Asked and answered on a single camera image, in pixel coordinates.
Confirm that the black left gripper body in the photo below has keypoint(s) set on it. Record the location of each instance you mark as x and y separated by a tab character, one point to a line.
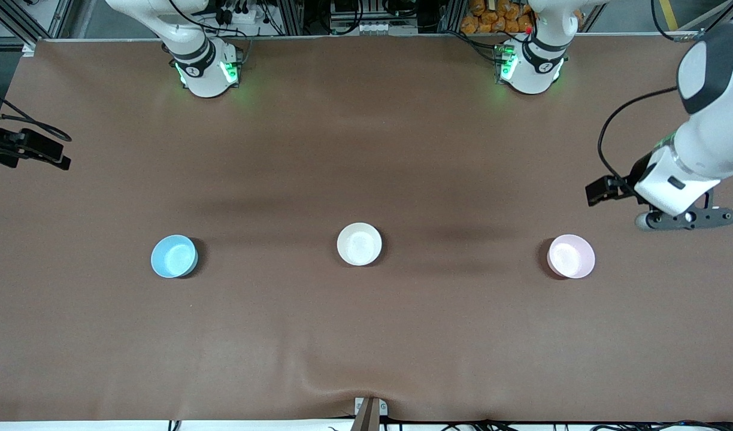
631	178

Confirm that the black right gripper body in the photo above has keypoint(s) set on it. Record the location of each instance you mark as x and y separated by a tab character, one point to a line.
1	148

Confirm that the pale pink bowl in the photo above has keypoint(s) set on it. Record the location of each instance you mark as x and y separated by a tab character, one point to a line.
571	256

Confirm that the light blue bowl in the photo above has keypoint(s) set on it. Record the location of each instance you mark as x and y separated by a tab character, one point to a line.
173	256

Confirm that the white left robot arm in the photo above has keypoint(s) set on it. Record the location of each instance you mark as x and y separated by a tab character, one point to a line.
708	137

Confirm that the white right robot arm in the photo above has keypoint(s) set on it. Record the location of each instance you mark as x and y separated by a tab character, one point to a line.
202	72

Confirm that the white bowl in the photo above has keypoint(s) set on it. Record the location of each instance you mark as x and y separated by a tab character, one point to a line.
359	243

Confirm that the pile of orange packets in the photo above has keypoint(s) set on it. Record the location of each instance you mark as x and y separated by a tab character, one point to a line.
498	18

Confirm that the white power strip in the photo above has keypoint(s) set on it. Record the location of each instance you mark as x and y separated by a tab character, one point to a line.
241	15

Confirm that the brown table mat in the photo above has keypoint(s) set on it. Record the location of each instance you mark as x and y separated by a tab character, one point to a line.
366	149

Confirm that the white connector block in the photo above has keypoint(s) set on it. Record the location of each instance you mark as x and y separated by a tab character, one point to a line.
378	27

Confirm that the aluminium frame post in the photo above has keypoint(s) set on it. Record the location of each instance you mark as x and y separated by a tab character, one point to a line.
16	27
451	15
693	27
291	17

